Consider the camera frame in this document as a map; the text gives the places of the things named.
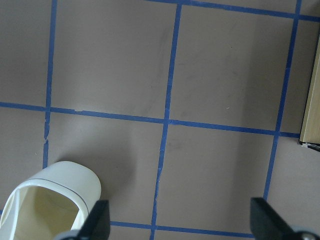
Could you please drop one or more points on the wire basket with wood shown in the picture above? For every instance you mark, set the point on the wire basket with wood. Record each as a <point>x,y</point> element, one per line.
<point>310,128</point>

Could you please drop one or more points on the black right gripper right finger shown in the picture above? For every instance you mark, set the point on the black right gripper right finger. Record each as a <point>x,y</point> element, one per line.
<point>267,224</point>

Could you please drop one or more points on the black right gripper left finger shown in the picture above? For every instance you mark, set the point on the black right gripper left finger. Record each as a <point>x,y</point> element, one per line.
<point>95,227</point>

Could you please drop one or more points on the white trash can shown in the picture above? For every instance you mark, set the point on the white trash can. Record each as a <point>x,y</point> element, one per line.
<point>57,199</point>

